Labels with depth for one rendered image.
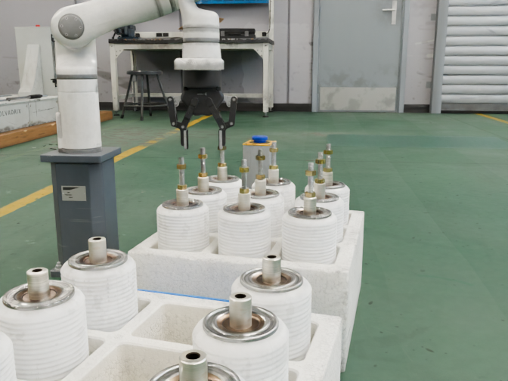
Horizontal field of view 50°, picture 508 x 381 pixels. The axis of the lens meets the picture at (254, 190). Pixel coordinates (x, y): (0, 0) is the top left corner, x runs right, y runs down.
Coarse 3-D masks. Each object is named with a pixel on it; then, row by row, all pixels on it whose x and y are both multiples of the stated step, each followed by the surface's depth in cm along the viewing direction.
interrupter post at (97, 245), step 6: (90, 240) 70; (96, 240) 70; (102, 240) 70; (90, 246) 70; (96, 246) 70; (102, 246) 71; (90, 252) 71; (96, 252) 70; (102, 252) 71; (90, 258) 71; (96, 258) 70; (102, 258) 71
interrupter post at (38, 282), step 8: (32, 272) 59; (40, 272) 59; (32, 280) 59; (40, 280) 59; (48, 280) 61; (32, 288) 59; (40, 288) 60; (48, 288) 61; (32, 296) 60; (40, 296) 60
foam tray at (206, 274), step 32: (352, 224) 113; (160, 256) 95; (192, 256) 94; (224, 256) 94; (352, 256) 95; (160, 288) 97; (192, 288) 95; (224, 288) 93; (320, 288) 89; (352, 288) 98; (352, 320) 104
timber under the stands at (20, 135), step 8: (104, 112) 508; (104, 120) 504; (24, 128) 379; (32, 128) 379; (40, 128) 386; (48, 128) 398; (56, 128) 410; (0, 136) 337; (8, 136) 346; (16, 136) 355; (24, 136) 365; (32, 136) 375; (40, 136) 386; (0, 144) 337; (8, 144) 347
